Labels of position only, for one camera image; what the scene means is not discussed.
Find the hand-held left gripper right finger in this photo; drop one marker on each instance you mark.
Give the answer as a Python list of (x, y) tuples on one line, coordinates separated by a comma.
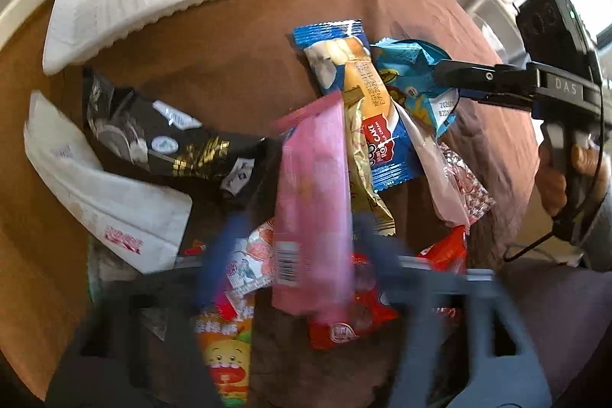
[(377, 255)]

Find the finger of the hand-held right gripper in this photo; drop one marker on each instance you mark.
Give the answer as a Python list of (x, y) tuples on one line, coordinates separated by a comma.
[(502, 100), (478, 77)]

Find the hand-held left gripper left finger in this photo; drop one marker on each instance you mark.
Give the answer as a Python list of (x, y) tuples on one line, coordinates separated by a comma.
[(224, 255)]

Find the light blue packet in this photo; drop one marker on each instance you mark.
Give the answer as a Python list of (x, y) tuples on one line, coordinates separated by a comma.
[(406, 64)]

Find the red chocolate ball packet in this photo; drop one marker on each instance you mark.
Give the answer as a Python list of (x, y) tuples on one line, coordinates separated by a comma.
[(344, 331)]

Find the pink snack packet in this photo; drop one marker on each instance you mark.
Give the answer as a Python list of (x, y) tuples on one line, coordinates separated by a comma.
[(311, 197)]

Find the gold bar wrapper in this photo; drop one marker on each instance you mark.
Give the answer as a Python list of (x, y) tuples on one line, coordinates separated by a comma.
[(361, 159)]

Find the silver green snack packet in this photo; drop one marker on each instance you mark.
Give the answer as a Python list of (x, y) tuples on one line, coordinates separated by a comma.
[(103, 267)]

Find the blue cake packet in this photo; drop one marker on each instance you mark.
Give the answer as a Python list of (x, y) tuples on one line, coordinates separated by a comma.
[(330, 59)]

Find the black snack packet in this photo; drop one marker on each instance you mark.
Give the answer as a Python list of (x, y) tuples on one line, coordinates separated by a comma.
[(134, 126)]

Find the person's right hand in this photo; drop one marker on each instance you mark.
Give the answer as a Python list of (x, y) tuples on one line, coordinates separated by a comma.
[(552, 188)]

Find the white pink candy packet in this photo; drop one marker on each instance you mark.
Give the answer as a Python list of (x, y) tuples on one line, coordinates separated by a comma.
[(258, 260)]

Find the small red packet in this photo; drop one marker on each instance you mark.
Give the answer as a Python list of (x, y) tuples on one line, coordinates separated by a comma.
[(444, 250)]

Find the red white patterned packet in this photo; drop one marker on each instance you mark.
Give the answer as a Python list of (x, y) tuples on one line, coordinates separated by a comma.
[(471, 188)]

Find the translucent pink packet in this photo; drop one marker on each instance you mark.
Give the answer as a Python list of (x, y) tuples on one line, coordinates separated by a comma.
[(440, 178)]

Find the orange cartoon face packet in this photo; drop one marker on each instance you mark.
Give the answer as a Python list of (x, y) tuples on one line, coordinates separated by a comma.
[(224, 355)]

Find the white snack packet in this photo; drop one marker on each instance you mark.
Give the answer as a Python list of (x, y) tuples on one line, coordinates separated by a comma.
[(95, 188)]

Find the person's leg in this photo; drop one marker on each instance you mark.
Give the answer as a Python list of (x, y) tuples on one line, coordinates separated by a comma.
[(569, 322)]

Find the brown tablecloth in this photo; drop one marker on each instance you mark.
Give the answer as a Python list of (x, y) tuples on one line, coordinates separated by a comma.
[(229, 49)]

